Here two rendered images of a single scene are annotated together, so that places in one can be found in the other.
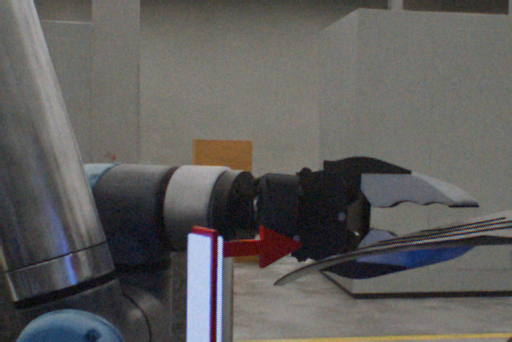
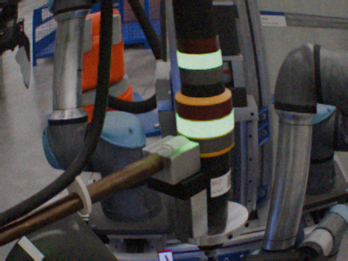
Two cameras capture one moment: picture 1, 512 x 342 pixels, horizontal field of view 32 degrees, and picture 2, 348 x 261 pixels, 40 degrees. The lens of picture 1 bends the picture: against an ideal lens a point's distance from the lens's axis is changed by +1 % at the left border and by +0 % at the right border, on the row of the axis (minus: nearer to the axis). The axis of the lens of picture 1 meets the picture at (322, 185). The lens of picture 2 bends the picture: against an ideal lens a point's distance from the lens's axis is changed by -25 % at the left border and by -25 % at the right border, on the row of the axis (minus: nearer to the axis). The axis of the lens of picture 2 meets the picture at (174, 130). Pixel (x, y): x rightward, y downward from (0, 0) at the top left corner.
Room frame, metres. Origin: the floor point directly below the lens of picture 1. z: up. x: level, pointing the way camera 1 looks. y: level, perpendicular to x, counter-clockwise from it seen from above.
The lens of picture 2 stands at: (0.82, -0.64, 1.73)
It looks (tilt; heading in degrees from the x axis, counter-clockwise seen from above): 22 degrees down; 114
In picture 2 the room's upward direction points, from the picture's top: 5 degrees counter-clockwise
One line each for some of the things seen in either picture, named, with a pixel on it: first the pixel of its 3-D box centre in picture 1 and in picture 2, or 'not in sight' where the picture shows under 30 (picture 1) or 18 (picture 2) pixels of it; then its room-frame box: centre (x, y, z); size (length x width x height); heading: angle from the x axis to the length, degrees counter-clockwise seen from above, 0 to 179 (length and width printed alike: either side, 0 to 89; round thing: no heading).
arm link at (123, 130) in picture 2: not in sight; (116, 145); (0.20, 0.43, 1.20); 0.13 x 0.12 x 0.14; 14
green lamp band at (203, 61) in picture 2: not in sight; (200, 56); (0.66, -0.22, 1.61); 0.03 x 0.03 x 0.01
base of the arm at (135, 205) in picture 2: not in sight; (127, 191); (0.20, 0.43, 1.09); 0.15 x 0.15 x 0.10
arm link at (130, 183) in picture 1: (128, 210); (330, 231); (0.77, 0.17, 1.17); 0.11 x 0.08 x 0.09; 71
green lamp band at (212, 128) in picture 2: not in sight; (206, 118); (0.66, -0.22, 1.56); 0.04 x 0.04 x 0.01
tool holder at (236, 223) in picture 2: not in sight; (201, 188); (0.66, -0.23, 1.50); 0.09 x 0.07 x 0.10; 69
